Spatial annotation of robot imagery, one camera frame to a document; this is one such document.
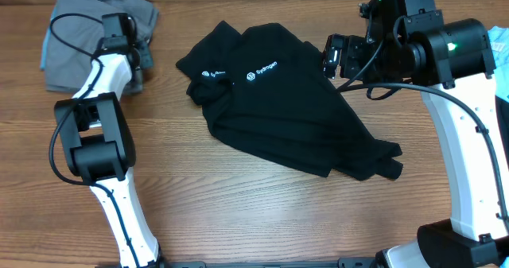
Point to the folded light blue garment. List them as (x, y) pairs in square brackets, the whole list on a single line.
[(44, 49)]

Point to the black Sydrogen t-shirt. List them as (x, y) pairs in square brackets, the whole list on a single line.
[(262, 91)]

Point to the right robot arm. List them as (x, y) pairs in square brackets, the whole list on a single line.
[(408, 45)]

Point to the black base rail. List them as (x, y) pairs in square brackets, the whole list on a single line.
[(270, 265)]

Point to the folded grey trousers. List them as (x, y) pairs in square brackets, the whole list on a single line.
[(67, 69)]

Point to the light blue shirt right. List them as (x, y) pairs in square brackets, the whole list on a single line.
[(499, 38)]

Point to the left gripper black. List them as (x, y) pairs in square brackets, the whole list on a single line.
[(146, 60)]

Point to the black garment at right edge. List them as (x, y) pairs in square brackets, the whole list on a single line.
[(502, 110)]

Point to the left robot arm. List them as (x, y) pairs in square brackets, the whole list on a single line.
[(92, 144)]

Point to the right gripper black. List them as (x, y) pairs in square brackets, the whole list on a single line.
[(355, 56)]

